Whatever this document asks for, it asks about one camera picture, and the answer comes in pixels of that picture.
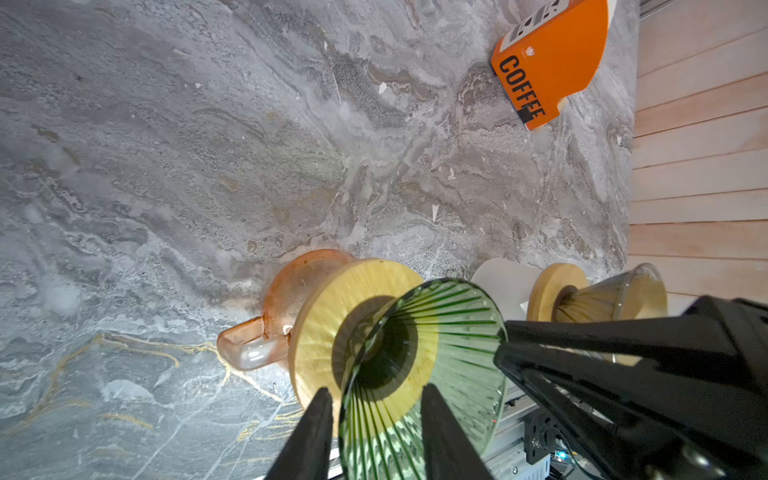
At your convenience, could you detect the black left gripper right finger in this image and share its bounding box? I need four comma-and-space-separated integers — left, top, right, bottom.
421, 384, 492, 480

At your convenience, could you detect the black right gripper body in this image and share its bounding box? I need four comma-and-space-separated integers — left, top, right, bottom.
684, 296, 767, 360

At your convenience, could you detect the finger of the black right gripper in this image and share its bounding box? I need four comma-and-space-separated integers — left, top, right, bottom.
494, 344, 767, 479
502, 317, 767, 375

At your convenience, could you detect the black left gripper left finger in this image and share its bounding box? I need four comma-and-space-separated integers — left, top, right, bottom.
265, 387, 333, 480

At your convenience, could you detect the clear glass dripper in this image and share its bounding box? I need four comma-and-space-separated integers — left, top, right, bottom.
551, 262, 669, 367

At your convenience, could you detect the brown paper coffee filter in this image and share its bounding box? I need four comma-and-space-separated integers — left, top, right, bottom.
557, 281, 669, 367

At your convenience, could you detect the green glass dripper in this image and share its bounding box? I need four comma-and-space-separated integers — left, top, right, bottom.
338, 278, 507, 479

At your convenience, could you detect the orange glass pitcher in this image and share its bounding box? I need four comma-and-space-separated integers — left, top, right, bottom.
216, 249, 355, 371

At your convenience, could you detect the wooden ring dripper stand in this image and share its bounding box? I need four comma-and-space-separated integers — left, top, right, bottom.
526, 263, 589, 323

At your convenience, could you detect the frosted white mug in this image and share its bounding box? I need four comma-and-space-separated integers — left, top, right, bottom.
471, 258, 542, 321

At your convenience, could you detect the orange coffee filter box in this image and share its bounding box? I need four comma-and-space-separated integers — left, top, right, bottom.
490, 0, 616, 131

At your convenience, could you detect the aluminium rail base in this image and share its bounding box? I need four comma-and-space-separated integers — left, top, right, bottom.
323, 383, 577, 480

